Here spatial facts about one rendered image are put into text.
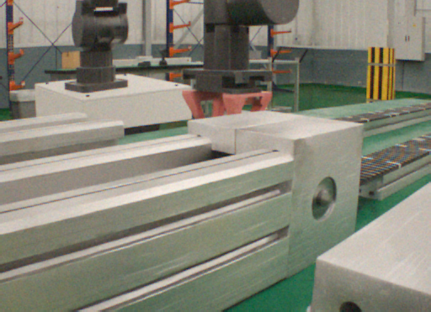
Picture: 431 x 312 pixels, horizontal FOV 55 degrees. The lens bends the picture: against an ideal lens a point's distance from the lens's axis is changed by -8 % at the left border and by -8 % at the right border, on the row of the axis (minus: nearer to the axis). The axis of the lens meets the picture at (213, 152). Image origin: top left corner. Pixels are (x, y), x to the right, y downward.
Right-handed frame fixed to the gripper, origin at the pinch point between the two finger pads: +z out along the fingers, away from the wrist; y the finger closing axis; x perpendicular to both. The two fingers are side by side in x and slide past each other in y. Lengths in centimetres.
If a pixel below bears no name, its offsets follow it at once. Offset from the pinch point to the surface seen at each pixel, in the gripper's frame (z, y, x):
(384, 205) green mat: 3.4, 22.0, 0.6
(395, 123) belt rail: 2.3, 1.9, 48.6
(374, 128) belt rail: 2.3, 1.8, 38.6
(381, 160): -0.1, 19.1, 5.1
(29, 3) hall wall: -111, -747, 252
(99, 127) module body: -4.8, 4.8, -20.6
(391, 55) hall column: -16, -241, 591
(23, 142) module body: -4.5, 4.8, -27.9
